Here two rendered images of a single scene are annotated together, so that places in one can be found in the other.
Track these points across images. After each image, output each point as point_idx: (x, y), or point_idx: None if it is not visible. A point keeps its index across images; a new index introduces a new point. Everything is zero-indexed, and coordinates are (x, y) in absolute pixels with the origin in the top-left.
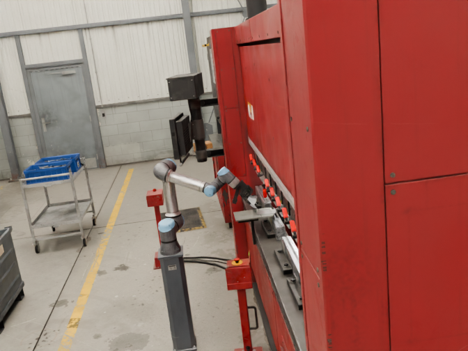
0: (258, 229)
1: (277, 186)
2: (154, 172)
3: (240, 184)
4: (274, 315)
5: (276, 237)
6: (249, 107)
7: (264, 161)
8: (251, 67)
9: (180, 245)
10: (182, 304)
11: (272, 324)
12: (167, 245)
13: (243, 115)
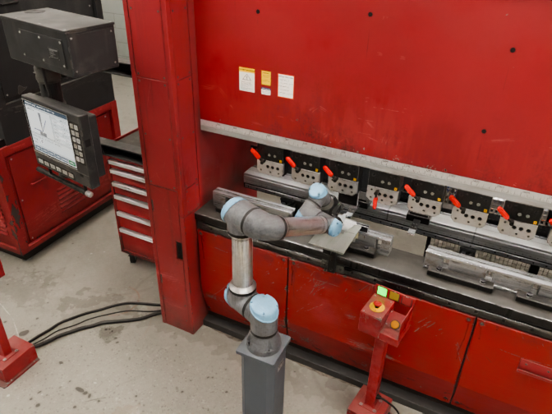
0: None
1: (468, 193)
2: (259, 232)
3: (333, 200)
4: (453, 342)
5: (384, 253)
6: (256, 77)
7: (361, 160)
8: (327, 16)
9: None
10: (281, 405)
11: (424, 352)
12: (275, 338)
13: (195, 87)
